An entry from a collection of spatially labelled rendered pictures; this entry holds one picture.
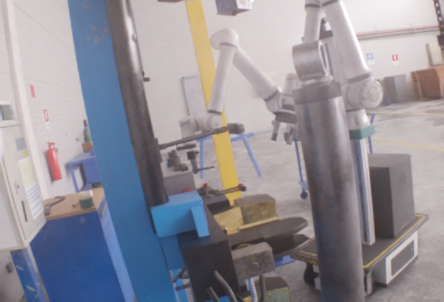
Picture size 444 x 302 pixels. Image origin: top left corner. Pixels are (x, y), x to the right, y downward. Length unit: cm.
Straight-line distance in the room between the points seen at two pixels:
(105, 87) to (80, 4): 34
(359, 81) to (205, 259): 129
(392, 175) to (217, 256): 171
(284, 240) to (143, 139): 62
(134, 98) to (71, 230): 161
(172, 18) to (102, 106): 1118
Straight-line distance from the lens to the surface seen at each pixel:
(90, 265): 284
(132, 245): 153
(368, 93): 211
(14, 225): 127
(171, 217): 134
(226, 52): 244
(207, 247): 122
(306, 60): 160
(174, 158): 208
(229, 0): 170
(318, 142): 159
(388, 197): 272
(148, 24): 1249
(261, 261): 130
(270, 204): 179
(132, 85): 133
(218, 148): 411
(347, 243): 174
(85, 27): 149
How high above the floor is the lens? 152
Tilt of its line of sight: 6 degrees down
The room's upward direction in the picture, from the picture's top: 11 degrees counter-clockwise
